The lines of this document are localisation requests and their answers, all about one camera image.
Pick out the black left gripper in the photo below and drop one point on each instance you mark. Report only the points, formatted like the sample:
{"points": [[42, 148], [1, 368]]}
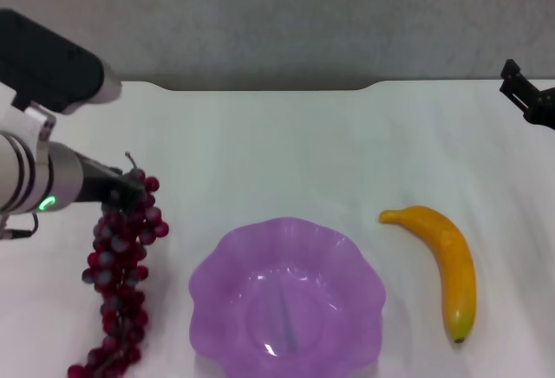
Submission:
{"points": [[95, 185]]}

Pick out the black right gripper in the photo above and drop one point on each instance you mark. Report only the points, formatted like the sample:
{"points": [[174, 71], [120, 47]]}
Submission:
{"points": [[542, 109]]}

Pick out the dark red grape bunch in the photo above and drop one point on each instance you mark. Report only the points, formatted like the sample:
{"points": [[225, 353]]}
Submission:
{"points": [[119, 256]]}

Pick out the yellow banana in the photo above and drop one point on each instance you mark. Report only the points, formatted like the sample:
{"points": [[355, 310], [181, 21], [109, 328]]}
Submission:
{"points": [[455, 265]]}

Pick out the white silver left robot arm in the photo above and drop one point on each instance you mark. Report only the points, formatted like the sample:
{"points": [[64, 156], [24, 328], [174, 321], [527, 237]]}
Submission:
{"points": [[30, 174]]}

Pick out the purple wavy plastic bowl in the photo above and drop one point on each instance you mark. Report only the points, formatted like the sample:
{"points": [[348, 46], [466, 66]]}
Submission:
{"points": [[286, 300]]}

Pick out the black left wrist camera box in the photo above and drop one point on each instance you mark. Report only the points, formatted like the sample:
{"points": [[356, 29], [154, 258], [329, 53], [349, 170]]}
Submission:
{"points": [[52, 66]]}

